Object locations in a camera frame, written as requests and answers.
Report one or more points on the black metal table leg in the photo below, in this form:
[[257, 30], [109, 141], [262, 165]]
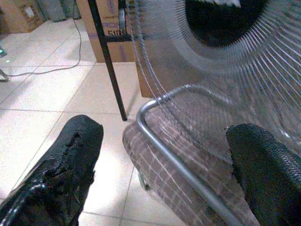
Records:
[[109, 63]]

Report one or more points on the silver metal tube stand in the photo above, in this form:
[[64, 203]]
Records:
[[178, 164]]

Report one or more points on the brown checked cushion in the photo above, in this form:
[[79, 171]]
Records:
[[164, 164]]

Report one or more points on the brown printed cardboard box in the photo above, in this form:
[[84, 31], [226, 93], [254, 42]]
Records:
[[117, 49]]

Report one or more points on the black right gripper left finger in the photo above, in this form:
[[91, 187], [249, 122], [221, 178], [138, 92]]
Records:
[[54, 169]]

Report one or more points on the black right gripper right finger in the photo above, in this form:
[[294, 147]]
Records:
[[265, 169]]

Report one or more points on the plain brown cardboard box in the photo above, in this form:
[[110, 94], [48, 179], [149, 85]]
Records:
[[20, 15]]

